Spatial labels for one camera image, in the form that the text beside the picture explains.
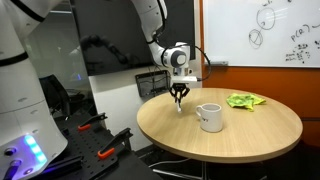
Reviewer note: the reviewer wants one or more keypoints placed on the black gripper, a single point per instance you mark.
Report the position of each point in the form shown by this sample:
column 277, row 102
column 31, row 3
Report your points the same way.
column 179, row 90

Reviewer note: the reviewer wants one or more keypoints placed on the black and white marker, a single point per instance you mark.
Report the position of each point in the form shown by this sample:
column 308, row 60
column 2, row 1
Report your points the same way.
column 179, row 109

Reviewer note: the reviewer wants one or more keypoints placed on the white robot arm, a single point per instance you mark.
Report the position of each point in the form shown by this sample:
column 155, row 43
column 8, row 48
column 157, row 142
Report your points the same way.
column 29, row 137

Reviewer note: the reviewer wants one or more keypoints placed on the white ceramic mug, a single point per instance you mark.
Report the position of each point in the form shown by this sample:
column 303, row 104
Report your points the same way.
column 210, row 115

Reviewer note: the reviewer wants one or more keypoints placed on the yellow green cloth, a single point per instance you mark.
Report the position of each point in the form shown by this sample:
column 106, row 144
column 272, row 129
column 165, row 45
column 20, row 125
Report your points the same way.
column 246, row 101

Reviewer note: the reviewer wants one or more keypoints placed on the round wooden table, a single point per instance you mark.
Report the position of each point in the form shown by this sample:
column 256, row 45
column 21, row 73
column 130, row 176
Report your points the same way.
column 269, row 131

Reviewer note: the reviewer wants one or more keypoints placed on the white whiteboard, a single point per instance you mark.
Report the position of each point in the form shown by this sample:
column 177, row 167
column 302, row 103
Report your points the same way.
column 262, row 33

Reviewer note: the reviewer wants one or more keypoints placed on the black office chair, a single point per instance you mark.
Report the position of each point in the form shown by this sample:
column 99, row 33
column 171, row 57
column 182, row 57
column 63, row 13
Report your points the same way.
column 58, row 99

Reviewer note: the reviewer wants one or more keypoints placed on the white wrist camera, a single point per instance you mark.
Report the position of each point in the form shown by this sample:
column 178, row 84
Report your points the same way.
column 183, row 79

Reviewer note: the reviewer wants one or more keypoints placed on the black wire mesh basket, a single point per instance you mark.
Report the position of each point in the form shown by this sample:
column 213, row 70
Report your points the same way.
column 152, row 83

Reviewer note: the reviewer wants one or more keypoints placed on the black wall monitor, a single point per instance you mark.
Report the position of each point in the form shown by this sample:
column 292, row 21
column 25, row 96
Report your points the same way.
column 111, row 37

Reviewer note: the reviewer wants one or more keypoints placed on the orange handled black clamp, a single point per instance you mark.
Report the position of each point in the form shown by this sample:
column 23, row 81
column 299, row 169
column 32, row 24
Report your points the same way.
column 87, row 124

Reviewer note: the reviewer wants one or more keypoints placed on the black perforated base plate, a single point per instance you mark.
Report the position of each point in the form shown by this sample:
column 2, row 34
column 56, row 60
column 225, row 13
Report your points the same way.
column 79, row 161

